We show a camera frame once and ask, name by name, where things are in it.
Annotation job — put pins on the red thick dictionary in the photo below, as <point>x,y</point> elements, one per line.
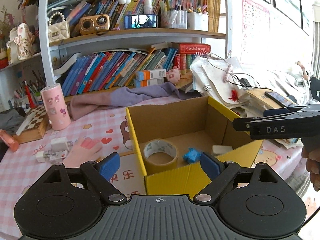
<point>191,48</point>

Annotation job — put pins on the white staples box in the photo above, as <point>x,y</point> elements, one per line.
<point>59,144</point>

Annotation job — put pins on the smartphone on shelf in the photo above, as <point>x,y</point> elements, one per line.
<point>143,21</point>

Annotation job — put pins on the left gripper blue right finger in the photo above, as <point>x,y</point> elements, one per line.
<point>222,176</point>

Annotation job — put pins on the pink cylindrical container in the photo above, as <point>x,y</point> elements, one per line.
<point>56,107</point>

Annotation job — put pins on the yellow tape roll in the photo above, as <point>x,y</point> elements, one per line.
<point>159,155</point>

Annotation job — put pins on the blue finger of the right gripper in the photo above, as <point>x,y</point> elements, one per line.
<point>291,109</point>

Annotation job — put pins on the small white plug box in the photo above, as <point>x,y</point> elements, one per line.
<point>49,156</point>

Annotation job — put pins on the stack of notebooks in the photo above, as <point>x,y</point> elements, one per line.
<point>267,102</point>

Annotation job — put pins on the black charger with cable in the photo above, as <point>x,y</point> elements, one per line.
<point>245,81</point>

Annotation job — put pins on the smartphone on book stack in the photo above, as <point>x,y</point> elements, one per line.
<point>279,99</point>

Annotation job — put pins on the orange pink bottle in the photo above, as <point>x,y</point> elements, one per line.
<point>9,140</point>

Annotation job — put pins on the rabbit figurine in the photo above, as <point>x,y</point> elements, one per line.
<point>21,43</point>

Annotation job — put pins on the white pen holder box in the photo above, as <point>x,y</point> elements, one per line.
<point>197,21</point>

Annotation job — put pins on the yellow cardboard box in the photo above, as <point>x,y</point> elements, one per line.
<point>198,123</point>

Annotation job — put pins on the orange white box lower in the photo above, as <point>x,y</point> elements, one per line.
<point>150,82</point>

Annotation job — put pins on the pink pig plush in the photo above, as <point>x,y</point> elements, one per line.
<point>173,75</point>

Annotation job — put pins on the white embroidered cloth bag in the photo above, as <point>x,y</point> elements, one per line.
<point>217,79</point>

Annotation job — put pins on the row of leaning books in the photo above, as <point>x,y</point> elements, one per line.
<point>111,68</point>

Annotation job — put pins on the orange white box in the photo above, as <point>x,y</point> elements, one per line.
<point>150,74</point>
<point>150,82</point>

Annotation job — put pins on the white eraser block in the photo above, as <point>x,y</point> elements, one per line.
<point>220,150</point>

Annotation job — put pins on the pink checkered tablecloth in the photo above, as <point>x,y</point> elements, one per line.
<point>55,201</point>

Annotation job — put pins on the white bookshelf frame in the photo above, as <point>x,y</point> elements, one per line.
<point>86,44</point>

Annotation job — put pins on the white pearl handbag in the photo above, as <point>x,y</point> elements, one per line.
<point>60,30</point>

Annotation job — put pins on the wooden retro radio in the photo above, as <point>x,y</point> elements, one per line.
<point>94,24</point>

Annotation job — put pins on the blue crumpled wrapper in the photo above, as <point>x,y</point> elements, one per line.
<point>192,156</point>

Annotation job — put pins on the pink purple cloth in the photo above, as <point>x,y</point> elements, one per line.
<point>84,104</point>

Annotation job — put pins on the wooden chess board box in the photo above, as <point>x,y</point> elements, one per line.
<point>37,126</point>

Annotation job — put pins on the orange white box upper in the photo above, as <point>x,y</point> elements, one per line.
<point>150,74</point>

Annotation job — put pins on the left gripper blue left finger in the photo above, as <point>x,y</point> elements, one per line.
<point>98,176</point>

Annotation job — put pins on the clear pen holder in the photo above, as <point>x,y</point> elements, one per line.
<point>175,19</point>

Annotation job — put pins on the grey clothing pile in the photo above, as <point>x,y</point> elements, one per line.
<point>10,121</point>

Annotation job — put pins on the person right hand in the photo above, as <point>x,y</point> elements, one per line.
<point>312,166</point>

